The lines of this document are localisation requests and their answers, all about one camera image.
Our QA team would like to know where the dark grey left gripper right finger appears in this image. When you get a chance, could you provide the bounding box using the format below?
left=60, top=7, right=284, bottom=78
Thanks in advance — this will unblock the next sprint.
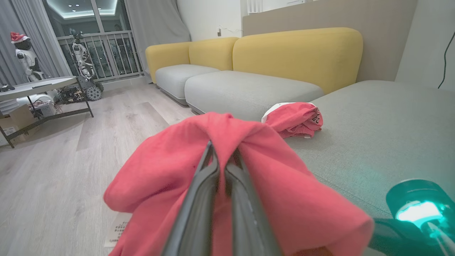
left=225, top=149, right=282, bottom=256

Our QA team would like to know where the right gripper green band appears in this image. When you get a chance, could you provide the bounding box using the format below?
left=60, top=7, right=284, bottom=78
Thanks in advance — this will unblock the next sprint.
left=369, top=178, right=455, bottom=256

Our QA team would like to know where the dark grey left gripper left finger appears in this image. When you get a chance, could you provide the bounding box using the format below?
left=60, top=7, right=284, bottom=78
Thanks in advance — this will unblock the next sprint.
left=162, top=142, right=220, bottom=256

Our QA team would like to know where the red cloth garment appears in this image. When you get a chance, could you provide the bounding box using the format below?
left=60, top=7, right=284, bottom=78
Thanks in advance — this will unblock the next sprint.
left=261, top=102, right=323, bottom=139
left=103, top=112, right=374, bottom=256

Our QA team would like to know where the grey and yellow sofa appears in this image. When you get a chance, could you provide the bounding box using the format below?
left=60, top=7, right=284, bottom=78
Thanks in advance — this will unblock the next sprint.
left=145, top=27, right=455, bottom=256

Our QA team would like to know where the grey fabric curtain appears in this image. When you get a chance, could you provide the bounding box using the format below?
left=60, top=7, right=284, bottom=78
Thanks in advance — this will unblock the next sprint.
left=124, top=0, right=192, bottom=73

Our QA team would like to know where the white printed paper sheet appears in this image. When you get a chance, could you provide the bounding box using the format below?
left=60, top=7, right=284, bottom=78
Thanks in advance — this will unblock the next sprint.
left=104, top=212, right=133, bottom=248

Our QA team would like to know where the white robot on wheeled base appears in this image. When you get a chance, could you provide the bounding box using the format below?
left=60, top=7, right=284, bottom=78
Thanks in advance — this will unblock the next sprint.
left=59, top=28, right=104, bottom=104

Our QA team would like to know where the white balcony railing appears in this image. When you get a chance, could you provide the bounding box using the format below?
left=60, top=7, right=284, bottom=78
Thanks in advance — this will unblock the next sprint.
left=57, top=30, right=145, bottom=83

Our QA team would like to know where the brown cardboard box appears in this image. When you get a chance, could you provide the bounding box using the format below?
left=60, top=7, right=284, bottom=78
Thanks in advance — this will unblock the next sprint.
left=0, top=105, right=37, bottom=146

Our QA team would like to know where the grey table with black legs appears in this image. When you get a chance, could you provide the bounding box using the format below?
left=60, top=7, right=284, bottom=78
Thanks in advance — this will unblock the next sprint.
left=0, top=76, right=95, bottom=149

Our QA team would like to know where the white ribbed radiator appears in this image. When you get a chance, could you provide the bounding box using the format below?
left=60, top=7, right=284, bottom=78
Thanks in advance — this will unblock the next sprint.
left=247, top=0, right=264, bottom=15

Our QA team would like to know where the grey curtain beside table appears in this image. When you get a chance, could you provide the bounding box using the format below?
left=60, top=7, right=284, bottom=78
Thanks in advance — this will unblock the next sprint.
left=0, top=0, right=72, bottom=86

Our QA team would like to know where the white robot with santa hat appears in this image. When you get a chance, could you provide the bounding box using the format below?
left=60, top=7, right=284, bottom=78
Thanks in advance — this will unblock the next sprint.
left=10, top=32, right=59, bottom=118

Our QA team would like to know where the black wall cable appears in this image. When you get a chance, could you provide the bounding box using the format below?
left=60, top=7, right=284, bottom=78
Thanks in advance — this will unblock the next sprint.
left=438, top=31, right=455, bottom=89

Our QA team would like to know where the balcony window frame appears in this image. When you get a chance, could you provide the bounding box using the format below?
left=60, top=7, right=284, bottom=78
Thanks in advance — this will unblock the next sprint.
left=42, top=0, right=135, bottom=37

